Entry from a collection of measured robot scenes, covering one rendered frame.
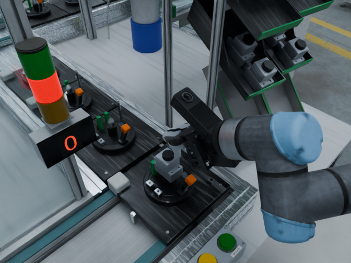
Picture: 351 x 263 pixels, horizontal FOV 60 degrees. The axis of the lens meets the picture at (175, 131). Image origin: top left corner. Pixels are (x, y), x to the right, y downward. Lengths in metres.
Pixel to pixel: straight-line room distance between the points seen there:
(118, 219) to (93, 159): 0.20
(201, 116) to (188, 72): 0.92
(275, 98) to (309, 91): 2.04
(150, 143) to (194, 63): 0.68
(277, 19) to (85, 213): 0.67
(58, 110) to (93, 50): 1.12
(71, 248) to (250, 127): 0.56
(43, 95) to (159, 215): 0.41
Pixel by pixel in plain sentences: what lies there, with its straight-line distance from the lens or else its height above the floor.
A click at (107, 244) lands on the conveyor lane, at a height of 0.92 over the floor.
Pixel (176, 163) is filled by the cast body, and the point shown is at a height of 1.07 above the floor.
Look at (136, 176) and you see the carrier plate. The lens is 0.88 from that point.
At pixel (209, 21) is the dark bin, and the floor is 1.33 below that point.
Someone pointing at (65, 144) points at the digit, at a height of 1.21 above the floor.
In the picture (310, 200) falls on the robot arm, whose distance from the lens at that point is 0.49.
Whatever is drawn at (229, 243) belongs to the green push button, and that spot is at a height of 0.97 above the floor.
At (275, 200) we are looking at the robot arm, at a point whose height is 1.27.
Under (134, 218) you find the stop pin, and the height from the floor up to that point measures 0.95.
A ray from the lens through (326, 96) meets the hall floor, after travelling 3.06.
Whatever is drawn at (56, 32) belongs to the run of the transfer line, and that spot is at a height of 0.92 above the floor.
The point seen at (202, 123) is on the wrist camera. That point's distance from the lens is 0.56.
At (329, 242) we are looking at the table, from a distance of 0.98.
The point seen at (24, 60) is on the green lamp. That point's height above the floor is 1.40.
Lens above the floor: 1.65
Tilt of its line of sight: 44 degrees down
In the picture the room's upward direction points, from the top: straight up
